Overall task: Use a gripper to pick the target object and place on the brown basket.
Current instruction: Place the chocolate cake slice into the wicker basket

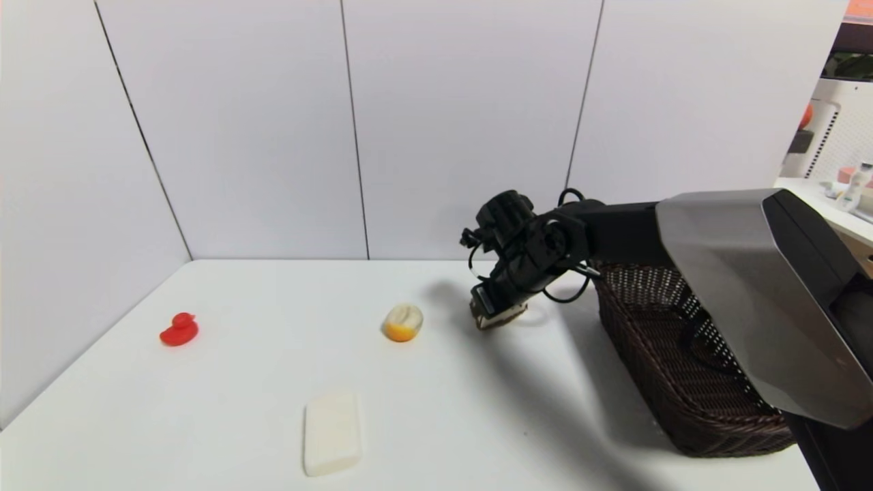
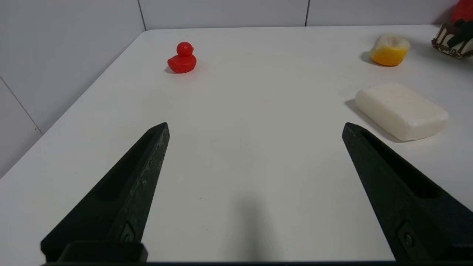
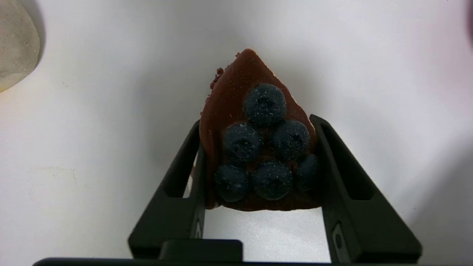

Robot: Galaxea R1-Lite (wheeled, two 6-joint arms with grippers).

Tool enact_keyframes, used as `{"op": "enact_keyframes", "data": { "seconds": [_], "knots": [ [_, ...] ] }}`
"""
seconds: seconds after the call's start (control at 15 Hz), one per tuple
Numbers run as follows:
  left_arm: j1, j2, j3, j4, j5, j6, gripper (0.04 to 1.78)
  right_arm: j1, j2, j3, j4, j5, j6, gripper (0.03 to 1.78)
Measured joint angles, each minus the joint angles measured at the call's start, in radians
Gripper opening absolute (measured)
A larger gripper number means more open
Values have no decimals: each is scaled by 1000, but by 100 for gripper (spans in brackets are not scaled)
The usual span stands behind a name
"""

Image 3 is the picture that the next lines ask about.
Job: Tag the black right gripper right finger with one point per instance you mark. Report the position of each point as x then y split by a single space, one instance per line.
354 203

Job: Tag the cream soap bar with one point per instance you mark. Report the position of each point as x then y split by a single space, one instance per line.
14 44

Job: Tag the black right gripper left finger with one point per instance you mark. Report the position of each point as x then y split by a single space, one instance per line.
177 207

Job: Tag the blueberry chocolate cake slice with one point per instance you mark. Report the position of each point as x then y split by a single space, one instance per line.
258 136

